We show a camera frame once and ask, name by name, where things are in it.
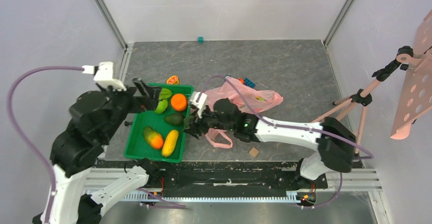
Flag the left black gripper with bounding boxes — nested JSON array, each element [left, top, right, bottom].
[[100, 75, 163, 140]]

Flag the green fake papaya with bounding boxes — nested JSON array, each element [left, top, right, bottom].
[[143, 126, 164, 150]]

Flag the pink plastic bag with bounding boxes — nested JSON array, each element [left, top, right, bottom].
[[201, 77, 284, 150]]

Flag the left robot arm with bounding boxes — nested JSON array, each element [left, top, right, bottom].
[[32, 78, 162, 223]]

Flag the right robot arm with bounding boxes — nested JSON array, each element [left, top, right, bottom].
[[183, 99, 356, 187]]

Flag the dark green fake avocado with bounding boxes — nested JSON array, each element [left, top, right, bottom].
[[164, 113, 185, 126]]

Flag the green fake round fruit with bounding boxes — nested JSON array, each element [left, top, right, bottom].
[[154, 99, 168, 114]]

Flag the green fake starfruit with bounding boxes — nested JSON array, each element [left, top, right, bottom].
[[159, 88, 173, 101]]

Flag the yellow fake fruit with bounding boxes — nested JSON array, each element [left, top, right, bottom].
[[161, 130, 179, 157]]

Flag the orange fake fruit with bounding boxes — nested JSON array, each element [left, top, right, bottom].
[[170, 94, 188, 112]]

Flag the orange flower toy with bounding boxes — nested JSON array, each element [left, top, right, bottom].
[[166, 75, 180, 85]]

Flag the green plastic tray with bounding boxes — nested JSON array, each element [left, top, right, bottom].
[[124, 83, 194, 163]]

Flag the small brown wooden block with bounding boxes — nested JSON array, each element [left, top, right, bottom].
[[249, 148, 259, 157]]

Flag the blue lego brick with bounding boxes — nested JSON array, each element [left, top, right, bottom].
[[244, 78, 256, 89]]

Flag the pink tripod stand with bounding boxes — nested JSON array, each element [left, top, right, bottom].
[[313, 46, 414, 159]]

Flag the pink perforated board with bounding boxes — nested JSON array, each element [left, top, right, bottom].
[[391, 12, 431, 140]]

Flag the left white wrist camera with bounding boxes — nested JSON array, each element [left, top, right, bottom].
[[82, 61, 127, 91]]

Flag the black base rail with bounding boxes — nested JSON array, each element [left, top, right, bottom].
[[147, 161, 328, 190]]

